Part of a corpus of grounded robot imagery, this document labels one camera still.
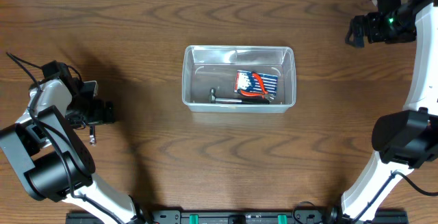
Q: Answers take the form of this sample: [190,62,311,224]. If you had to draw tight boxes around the silver ring wrench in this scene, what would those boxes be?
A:
[89,125,96,146]

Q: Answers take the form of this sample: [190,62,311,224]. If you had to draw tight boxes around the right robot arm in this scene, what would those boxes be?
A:
[326,0,437,223]

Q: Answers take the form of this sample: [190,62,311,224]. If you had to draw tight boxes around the blue precision screwdriver set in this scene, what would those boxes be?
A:
[233,69,279,97]

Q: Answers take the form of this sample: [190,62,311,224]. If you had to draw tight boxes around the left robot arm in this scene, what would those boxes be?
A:
[1,61,151,223]

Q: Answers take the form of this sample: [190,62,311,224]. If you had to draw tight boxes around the black handled claw hammer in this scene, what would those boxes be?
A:
[208,88,273,105]

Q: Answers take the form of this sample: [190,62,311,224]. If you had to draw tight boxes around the red handled pliers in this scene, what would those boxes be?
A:
[236,72,274,102]

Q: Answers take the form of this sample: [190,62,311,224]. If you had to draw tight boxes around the clear plastic container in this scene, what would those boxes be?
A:
[182,45,296,113]

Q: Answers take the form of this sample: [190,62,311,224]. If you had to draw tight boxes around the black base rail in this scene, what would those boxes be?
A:
[65,209,409,224]

